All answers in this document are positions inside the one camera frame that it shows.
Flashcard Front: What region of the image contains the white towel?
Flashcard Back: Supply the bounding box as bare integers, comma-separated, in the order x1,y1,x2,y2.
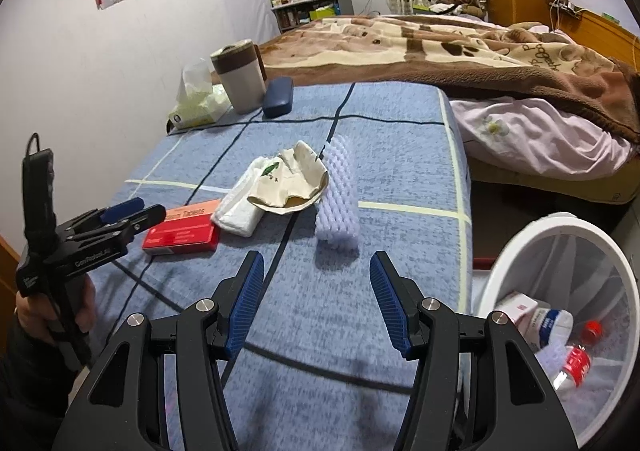
212,167,264,239

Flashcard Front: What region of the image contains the blue plaid table cloth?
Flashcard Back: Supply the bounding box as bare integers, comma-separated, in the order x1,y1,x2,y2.
91,82,472,450

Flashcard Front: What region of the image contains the pink red box in bin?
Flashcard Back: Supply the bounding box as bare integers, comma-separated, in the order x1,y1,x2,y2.
495,291,538,334

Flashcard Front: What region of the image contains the cluttered side shelf desk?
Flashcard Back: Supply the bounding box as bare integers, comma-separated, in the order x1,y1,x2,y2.
270,0,354,34

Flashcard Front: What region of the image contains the red cola bottle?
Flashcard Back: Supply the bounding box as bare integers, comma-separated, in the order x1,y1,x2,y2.
552,320,603,397

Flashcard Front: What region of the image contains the brown white tumbler cup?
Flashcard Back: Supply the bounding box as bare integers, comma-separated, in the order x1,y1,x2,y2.
209,39,267,114

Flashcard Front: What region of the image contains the tissue pack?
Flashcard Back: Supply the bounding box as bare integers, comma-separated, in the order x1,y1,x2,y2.
166,58,231,132

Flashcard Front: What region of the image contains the white mesh trash bin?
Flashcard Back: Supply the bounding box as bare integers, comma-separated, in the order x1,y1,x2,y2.
472,212,639,449

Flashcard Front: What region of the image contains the dark blue glasses case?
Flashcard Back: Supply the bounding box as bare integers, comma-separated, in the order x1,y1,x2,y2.
262,77,294,119

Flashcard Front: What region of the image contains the lavender foam fruit net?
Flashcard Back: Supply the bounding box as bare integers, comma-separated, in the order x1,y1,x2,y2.
314,134,360,252

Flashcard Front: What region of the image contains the person's left hand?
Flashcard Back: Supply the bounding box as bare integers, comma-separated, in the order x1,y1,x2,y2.
13,274,98,347

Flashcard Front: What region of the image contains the red tablets box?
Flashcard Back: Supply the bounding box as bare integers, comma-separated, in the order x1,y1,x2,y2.
142,200,220,256

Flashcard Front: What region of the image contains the white blue label bottle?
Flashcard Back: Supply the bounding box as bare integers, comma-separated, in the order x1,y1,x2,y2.
526,308,574,371

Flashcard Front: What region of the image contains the orange wooden headboard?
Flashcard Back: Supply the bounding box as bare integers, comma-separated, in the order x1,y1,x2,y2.
556,9,640,70

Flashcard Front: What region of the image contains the beige paper bag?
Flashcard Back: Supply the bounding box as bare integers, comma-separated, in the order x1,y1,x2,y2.
247,140,329,216

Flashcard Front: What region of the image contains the brown patterned blanket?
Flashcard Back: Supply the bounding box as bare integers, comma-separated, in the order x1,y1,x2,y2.
260,15,639,143

